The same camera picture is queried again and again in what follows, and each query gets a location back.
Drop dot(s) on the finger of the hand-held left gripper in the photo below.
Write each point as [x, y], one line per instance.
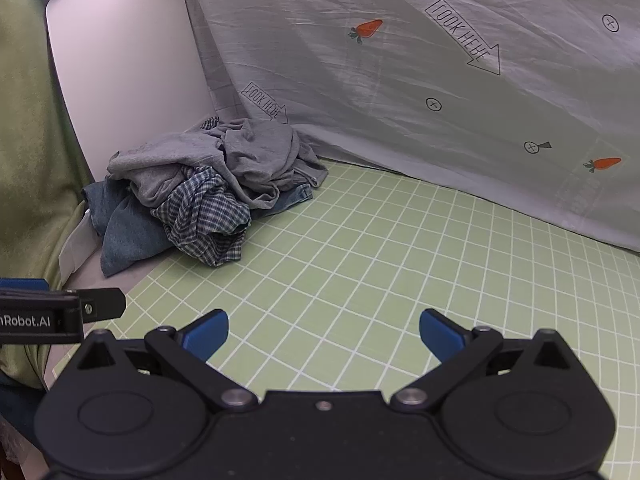
[102, 305]

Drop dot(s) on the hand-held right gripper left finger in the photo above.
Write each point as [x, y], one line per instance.
[207, 334]

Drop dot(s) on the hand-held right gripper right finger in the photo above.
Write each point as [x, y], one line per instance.
[440, 336]

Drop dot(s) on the blue jeans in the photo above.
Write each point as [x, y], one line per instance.
[125, 230]

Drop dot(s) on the plaid shirt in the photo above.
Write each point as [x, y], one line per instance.
[200, 220]

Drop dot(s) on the green cloth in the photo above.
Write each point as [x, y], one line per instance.
[30, 160]

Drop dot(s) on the grey shirt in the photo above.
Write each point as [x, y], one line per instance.
[260, 155]

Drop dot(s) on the carrot printed grey sheet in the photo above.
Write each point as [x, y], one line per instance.
[400, 110]

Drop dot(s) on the white rounded panel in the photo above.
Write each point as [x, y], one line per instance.
[125, 60]

